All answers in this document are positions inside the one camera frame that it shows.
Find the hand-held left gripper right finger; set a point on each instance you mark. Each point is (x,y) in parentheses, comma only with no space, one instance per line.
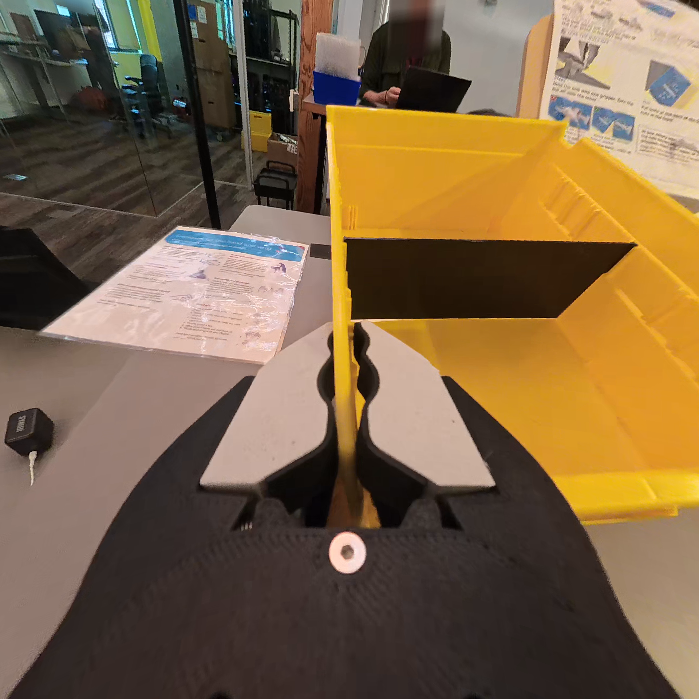
(426,431)

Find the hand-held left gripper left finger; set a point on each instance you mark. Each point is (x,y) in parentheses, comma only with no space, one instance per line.
(267,431)

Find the yellow plastic bin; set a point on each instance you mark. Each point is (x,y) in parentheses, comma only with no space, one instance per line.
(491,382)

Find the laminated instruction sheet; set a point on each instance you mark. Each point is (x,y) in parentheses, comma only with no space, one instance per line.
(191,295)

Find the black bin divider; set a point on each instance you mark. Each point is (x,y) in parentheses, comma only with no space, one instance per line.
(464,278)

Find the black power adapter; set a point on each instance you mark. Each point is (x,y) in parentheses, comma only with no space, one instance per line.
(30,431)

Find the black utility cart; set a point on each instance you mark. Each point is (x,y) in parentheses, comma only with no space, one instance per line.
(276,185)

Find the black laptop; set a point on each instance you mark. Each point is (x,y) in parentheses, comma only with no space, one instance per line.
(431,90)

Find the blue storage bin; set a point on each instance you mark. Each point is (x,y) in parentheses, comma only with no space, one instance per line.
(336,90)

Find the bubble wrap roll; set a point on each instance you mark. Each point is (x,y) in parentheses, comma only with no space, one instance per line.
(338,52)

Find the printed instruction sheet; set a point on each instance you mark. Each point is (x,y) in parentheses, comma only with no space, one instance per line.
(628,82)

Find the wooden support post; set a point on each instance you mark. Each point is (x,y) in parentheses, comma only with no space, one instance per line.
(314,54)

